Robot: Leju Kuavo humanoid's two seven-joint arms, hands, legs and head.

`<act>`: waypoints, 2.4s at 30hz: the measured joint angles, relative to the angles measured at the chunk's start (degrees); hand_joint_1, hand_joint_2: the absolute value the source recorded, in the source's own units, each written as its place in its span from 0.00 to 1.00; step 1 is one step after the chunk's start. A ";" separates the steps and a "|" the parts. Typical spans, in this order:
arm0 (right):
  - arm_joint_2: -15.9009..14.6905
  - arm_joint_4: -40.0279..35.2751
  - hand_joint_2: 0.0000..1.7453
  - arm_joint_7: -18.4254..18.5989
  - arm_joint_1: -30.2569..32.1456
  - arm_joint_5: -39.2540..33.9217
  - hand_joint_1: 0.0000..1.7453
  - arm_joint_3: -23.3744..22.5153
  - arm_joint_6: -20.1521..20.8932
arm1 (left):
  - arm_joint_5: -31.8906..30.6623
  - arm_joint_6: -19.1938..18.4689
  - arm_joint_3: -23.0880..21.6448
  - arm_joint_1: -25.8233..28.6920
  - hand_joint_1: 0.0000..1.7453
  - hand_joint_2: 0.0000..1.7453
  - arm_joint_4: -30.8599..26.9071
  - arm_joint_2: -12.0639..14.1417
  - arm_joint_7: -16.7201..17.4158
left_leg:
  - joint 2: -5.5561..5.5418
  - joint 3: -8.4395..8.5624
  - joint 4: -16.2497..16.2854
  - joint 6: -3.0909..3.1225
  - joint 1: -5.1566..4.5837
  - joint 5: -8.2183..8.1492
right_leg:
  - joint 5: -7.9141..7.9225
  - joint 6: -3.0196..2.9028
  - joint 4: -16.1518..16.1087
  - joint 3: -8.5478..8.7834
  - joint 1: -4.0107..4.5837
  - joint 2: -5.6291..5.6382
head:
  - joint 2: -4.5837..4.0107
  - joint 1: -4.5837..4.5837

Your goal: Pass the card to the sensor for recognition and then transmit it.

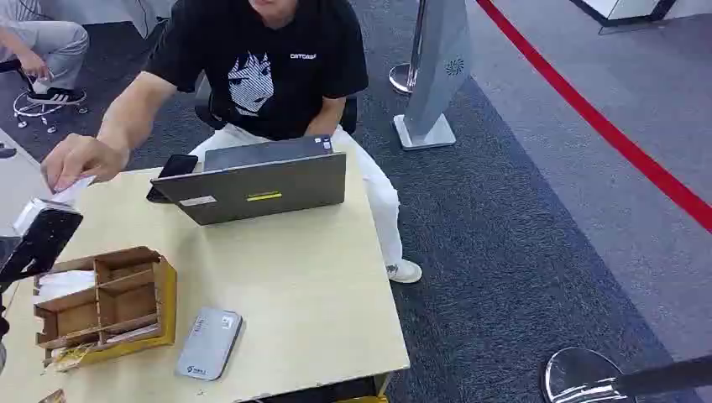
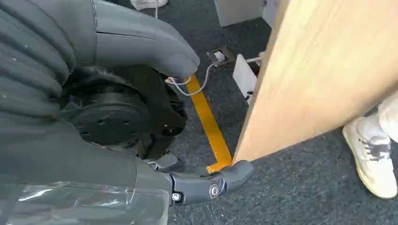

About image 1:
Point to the person's right hand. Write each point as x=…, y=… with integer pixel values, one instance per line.
x=83, y=158

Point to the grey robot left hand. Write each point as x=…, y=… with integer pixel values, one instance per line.
x=47, y=233

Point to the white card stack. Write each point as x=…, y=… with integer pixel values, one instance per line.
x=64, y=282

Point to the chrome stool base with castors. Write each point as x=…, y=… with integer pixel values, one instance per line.
x=33, y=108

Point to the black smartphone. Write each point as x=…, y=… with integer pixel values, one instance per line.
x=177, y=166

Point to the wooden card box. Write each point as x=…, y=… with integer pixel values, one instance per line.
x=128, y=300

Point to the seated person in background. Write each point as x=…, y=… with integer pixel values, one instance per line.
x=53, y=44

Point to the flat card in box slot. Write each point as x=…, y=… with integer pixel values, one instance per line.
x=133, y=333

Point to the grey laptop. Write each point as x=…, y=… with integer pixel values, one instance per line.
x=250, y=189

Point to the flat grey card reader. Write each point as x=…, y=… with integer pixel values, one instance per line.
x=208, y=345

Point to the seated person at desk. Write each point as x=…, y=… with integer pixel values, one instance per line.
x=278, y=83

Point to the pale wooden desk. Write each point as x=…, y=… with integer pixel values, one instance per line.
x=289, y=289

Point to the grey standing kiosk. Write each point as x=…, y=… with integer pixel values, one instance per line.
x=439, y=72

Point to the red barrier belt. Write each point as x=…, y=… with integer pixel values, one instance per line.
x=601, y=125

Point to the chrome stanchion base disc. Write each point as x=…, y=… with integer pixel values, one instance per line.
x=578, y=375

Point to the white platform with black edge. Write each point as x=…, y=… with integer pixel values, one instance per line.
x=623, y=10

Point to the chrome stanchion post with base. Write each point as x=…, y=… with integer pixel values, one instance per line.
x=405, y=77

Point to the black stanchion post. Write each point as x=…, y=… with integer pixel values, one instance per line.
x=667, y=375

